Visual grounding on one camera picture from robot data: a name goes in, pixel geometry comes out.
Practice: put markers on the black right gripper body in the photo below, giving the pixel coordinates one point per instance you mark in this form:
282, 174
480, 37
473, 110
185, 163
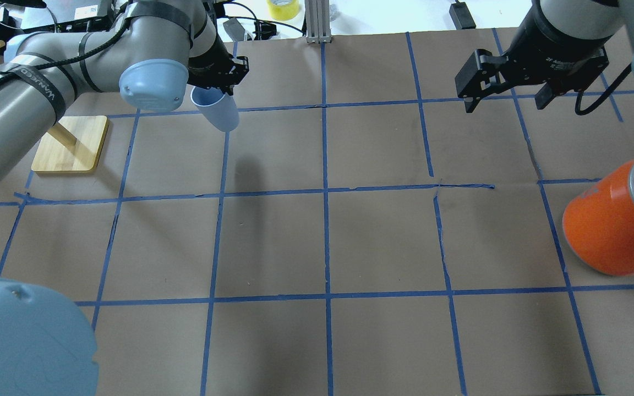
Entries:
556, 50

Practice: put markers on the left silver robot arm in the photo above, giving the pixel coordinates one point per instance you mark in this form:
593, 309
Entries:
56, 230

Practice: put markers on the black power adapter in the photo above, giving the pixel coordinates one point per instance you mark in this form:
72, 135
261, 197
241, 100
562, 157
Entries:
461, 16

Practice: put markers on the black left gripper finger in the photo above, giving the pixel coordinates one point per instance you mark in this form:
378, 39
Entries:
226, 85

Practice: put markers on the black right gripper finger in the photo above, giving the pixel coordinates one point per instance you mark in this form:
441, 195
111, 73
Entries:
480, 77
550, 90

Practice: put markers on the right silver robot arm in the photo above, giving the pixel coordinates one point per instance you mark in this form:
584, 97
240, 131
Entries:
591, 19

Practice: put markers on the aluminium frame post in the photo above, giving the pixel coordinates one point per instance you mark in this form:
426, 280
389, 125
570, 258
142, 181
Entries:
317, 21

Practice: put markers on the yellow tape roll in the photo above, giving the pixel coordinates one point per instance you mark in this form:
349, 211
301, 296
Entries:
283, 10

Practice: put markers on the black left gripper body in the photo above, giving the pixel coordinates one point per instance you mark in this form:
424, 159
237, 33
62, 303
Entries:
211, 61

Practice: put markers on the orange can with silver lid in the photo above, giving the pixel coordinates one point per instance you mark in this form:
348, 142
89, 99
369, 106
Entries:
598, 225

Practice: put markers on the light blue plastic cup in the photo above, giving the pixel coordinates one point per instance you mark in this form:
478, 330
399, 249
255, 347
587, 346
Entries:
217, 107

